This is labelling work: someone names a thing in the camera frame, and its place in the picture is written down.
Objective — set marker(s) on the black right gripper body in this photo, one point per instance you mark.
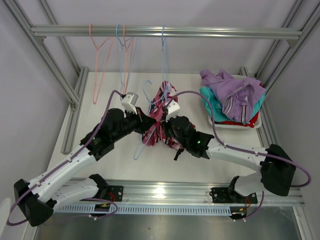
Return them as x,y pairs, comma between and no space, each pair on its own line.
167,125

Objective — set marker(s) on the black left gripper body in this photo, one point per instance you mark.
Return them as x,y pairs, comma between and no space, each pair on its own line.
133,122

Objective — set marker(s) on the light blue hanger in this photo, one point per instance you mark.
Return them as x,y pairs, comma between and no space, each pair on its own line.
122,60
140,147

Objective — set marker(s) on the pink floral trousers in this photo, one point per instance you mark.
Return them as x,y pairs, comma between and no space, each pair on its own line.
157,132

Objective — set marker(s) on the teal trousers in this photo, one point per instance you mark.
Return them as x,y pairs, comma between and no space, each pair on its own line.
217,107

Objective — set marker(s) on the pink wire hanger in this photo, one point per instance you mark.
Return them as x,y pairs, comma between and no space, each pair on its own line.
103,52

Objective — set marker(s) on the purple trousers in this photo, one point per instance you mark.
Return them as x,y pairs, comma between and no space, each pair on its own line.
236,96

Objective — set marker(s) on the red trousers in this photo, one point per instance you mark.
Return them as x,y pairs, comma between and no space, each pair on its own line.
254,123

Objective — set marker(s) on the pink hanger with teal trousers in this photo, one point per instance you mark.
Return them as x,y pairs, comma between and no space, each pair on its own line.
128,57

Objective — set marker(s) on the blue hanger with purple trousers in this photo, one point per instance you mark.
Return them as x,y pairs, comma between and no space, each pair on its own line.
164,65

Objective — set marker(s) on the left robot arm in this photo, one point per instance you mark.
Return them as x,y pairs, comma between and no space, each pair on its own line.
40,197

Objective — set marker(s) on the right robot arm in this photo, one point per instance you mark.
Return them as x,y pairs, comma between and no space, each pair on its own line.
272,168

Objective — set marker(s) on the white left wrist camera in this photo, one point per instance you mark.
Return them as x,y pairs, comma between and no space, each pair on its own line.
129,102

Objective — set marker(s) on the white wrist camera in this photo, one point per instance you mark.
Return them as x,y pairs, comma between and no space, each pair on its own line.
129,102
171,111

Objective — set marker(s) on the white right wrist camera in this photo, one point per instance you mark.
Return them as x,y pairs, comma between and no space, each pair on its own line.
171,111

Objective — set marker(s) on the left aluminium frame post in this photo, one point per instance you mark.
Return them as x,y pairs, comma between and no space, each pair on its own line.
75,95

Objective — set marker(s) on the aluminium frame post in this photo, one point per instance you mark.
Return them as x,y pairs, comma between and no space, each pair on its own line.
290,71
75,95

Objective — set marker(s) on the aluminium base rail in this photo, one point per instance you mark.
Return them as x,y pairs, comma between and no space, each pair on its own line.
190,194

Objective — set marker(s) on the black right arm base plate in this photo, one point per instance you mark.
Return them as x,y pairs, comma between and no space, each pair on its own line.
221,195

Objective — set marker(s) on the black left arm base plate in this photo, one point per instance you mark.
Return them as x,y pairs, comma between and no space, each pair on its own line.
114,193

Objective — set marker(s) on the right aluminium frame post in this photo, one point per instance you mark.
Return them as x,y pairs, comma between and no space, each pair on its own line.
290,71

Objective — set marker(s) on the white slotted cable duct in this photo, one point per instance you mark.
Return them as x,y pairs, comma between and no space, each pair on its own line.
139,209

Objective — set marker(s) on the aluminium hanging rail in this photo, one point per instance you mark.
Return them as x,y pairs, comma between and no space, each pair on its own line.
57,30

